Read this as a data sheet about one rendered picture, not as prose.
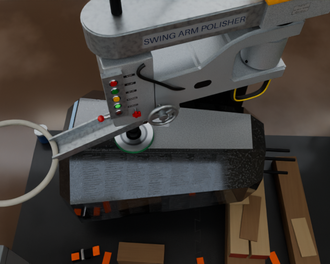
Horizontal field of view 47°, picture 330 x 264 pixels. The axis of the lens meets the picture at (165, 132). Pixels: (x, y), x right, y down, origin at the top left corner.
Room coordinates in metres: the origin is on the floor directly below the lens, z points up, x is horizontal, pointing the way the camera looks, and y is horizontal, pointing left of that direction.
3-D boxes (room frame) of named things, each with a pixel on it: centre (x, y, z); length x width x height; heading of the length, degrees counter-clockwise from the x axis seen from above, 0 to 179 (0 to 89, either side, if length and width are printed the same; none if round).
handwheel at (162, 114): (0.97, 0.02, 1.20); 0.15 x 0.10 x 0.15; 108
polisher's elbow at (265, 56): (1.25, -0.46, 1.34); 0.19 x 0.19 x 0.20
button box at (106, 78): (0.92, 0.20, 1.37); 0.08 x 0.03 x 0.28; 108
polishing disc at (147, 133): (1.05, 0.17, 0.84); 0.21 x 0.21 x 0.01
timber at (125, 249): (0.58, 0.15, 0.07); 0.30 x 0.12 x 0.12; 86
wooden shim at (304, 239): (0.68, -0.91, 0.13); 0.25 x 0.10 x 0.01; 7
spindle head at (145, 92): (1.07, 0.09, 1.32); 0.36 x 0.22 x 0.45; 108
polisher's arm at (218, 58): (1.15, -0.21, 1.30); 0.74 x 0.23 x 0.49; 108
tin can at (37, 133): (1.49, 0.95, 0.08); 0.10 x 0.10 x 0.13
